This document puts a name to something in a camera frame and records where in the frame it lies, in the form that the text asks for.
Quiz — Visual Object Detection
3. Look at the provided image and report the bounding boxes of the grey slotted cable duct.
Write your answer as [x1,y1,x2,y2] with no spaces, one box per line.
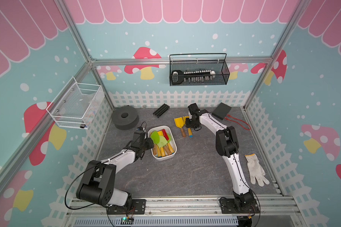
[74,216,239,227]

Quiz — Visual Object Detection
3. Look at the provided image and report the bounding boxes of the light green shovel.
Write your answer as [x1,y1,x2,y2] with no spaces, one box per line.
[157,136,172,157]

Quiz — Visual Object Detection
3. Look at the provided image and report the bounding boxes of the white plastic storage box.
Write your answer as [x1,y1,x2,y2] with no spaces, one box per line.
[148,125,177,161]

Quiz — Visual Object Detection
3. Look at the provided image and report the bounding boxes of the yellow shovel wooden handle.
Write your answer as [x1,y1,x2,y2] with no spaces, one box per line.
[174,117,186,137]

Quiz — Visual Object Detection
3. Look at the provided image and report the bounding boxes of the black flat box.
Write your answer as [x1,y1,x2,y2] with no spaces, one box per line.
[212,103,232,121]

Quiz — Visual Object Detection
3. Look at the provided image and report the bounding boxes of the black ribbed bar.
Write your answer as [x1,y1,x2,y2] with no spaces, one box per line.
[153,104,170,118]

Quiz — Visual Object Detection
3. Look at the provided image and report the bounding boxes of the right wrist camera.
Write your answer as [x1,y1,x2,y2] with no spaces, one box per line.
[188,103,200,117]

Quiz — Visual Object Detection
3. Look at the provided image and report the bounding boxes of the yellow shovel in box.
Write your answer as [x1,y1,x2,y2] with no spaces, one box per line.
[158,131,175,155]

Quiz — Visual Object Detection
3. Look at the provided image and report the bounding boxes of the dark grey foam roll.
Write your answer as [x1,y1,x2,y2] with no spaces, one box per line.
[111,106,139,130]

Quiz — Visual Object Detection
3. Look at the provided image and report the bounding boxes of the black socket bit holder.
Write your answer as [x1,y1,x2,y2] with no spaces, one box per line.
[170,70,216,85]

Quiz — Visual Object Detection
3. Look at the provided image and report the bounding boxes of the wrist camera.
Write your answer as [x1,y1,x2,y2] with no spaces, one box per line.
[188,103,200,117]
[135,127,146,143]

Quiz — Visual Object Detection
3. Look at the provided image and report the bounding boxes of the white wire wall basket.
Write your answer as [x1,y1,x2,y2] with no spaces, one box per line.
[46,78,105,130]

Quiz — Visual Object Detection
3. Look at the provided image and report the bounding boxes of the yellow shovel blue tip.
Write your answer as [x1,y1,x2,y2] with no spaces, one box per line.
[183,116,193,138]

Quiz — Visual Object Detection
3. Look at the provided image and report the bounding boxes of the small green circuit board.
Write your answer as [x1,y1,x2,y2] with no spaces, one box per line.
[120,217,134,225]

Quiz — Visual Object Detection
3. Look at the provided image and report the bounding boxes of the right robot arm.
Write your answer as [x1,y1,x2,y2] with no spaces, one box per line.
[185,103,257,212]

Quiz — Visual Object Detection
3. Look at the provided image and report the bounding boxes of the red cable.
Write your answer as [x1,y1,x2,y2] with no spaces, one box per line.
[225,113,252,131]

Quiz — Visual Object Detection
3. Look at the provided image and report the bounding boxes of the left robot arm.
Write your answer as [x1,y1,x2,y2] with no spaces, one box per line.
[73,127,154,213]

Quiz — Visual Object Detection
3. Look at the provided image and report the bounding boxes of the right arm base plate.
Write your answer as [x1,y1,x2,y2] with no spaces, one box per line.
[219,197,260,216]

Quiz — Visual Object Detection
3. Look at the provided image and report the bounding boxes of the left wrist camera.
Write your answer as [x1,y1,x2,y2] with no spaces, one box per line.
[135,127,146,143]

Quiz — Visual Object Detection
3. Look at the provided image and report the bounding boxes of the red shovel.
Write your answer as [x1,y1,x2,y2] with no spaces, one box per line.
[161,129,171,142]

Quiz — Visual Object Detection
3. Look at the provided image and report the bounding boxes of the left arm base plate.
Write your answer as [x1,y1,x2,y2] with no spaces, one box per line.
[106,199,146,215]

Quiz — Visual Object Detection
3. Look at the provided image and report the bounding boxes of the black mesh wall basket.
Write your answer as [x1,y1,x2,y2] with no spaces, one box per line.
[169,53,230,86]

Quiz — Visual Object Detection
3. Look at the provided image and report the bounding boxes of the white work glove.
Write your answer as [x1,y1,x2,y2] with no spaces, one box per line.
[245,154,270,187]

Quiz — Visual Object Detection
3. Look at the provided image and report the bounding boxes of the green shovel wooden handle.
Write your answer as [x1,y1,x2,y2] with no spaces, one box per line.
[150,131,160,157]

